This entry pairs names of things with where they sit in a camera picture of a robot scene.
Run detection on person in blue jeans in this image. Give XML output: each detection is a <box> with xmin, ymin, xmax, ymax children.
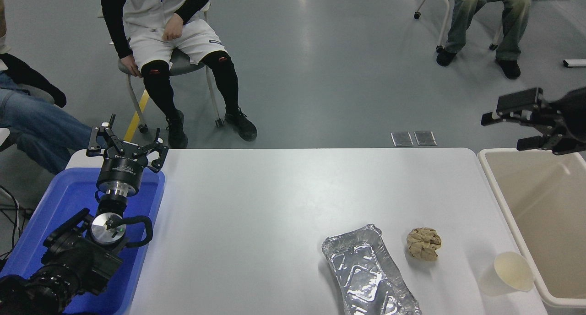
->
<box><xmin>0</xmin><ymin>31</ymin><xmax>103</xmax><ymax>176</ymax></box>

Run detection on grey seat wheeled chair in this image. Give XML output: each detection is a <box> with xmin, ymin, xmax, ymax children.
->
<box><xmin>96</xmin><ymin>1</ymin><xmax>226</xmax><ymax>133</ymax></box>

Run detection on large pale bin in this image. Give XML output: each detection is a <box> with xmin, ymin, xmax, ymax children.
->
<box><xmin>477</xmin><ymin>148</ymin><xmax>586</xmax><ymax>309</ymax></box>

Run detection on person in faded jeans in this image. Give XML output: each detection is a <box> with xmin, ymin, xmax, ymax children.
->
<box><xmin>436</xmin><ymin>0</ymin><xmax>532</xmax><ymax>80</ymax></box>

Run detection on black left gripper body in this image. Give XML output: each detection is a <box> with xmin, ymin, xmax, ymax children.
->
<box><xmin>97</xmin><ymin>156</ymin><xmax>147</xmax><ymax>190</ymax></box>

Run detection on white paper cup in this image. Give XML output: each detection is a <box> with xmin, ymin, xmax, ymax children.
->
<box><xmin>477</xmin><ymin>251</ymin><xmax>535</xmax><ymax>297</ymax></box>

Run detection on person in white outfit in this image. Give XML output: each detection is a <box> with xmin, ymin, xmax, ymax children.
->
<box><xmin>100</xmin><ymin>0</ymin><xmax>258</xmax><ymax>149</ymax></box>

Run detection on person's right hand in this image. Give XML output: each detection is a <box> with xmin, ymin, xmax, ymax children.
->
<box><xmin>121</xmin><ymin>54</ymin><xmax>142</xmax><ymax>77</ymax></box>

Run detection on crumpled tan paper ball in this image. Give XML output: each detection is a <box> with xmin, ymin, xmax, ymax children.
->
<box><xmin>406</xmin><ymin>227</ymin><xmax>442</xmax><ymax>262</ymax></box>

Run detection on silver foil tray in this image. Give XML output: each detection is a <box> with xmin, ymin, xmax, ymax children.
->
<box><xmin>321</xmin><ymin>223</ymin><xmax>422</xmax><ymax>315</ymax></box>

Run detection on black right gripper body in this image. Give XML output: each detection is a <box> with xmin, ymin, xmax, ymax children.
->
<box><xmin>564</xmin><ymin>87</ymin><xmax>586</xmax><ymax>154</ymax></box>

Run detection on blue plastic tray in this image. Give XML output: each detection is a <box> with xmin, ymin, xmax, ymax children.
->
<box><xmin>0</xmin><ymin>168</ymin><xmax>165</xmax><ymax>315</ymax></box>

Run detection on black floor cables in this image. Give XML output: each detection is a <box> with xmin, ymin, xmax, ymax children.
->
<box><xmin>0</xmin><ymin>187</ymin><xmax>33</xmax><ymax>261</ymax></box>

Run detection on white frame wheeled chair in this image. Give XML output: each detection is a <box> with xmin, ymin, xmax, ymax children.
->
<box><xmin>413</xmin><ymin>0</ymin><xmax>504</xmax><ymax>51</ymax></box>

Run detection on person's left hand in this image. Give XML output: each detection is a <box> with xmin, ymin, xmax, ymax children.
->
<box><xmin>163</xmin><ymin>16</ymin><xmax>184</xmax><ymax>42</ymax></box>

